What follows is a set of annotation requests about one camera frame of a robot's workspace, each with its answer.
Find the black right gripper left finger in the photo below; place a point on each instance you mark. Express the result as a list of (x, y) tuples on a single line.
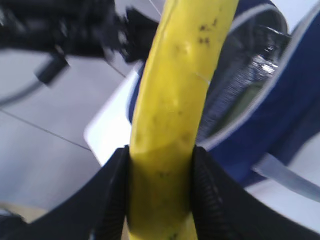
[(95, 212)]

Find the navy blue lunch bag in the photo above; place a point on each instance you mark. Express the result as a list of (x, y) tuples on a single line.
[(262, 142)]

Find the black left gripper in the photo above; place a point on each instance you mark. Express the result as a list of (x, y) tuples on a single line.
[(81, 28)]

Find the yellow banana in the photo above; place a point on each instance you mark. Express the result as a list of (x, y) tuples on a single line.
[(181, 63)]

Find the glass container green lid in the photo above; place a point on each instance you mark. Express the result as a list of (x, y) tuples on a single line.
[(242, 102)]

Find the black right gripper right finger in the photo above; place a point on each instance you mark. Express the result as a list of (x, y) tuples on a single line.
[(223, 210)]

